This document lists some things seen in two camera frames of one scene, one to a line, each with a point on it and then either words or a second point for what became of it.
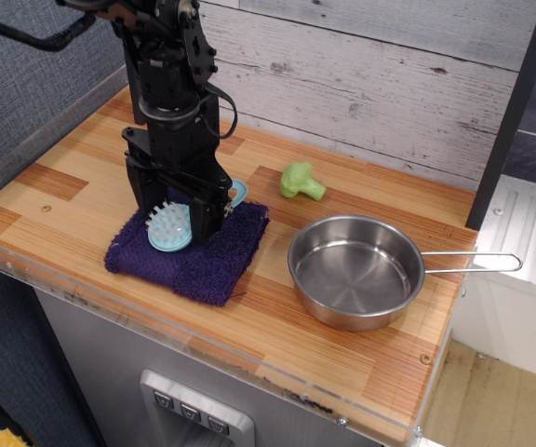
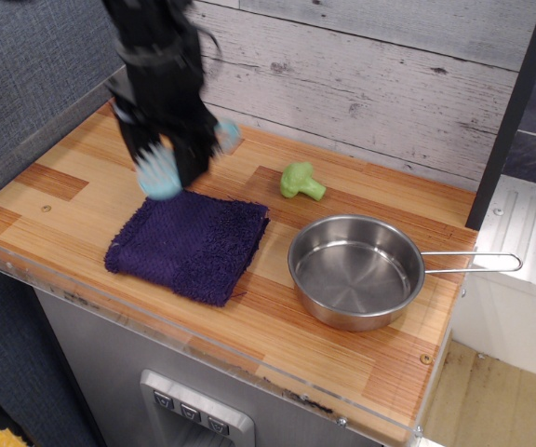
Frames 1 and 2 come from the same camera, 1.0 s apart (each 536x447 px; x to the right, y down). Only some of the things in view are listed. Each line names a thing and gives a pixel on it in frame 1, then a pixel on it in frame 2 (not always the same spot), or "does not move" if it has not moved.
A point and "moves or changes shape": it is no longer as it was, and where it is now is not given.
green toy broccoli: (297, 178) does not move
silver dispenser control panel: (178, 415) does not move
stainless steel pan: (359, 273) does not move
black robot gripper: (183, 154) to (161, 91)
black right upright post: (522, 89) does not move
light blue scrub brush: (168, 225) moves or changes shape
